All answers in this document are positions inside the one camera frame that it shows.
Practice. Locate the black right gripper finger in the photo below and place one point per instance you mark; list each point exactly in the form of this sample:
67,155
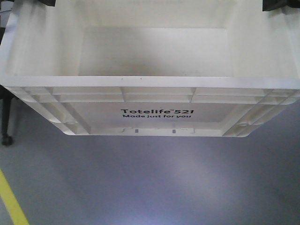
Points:
269,5

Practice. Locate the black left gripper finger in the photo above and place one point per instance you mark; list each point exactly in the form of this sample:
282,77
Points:
50,3

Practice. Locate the white Totelife plastic crate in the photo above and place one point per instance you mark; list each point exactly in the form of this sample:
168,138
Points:
219,68

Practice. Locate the black caster chair leg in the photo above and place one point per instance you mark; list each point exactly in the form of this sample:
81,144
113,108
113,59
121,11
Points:
6,97

